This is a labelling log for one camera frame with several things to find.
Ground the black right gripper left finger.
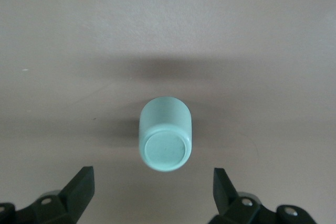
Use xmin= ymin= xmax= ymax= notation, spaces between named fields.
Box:
xmin=14 ymin=165 xmax=96 ymax=224

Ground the mint green cup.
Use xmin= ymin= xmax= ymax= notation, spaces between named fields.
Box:
xmin=138 ymin=95 xmax=194 ymax=174

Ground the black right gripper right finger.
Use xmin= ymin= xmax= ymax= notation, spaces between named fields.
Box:
xmin=213 ymin=167 xmax=278 ymax=224

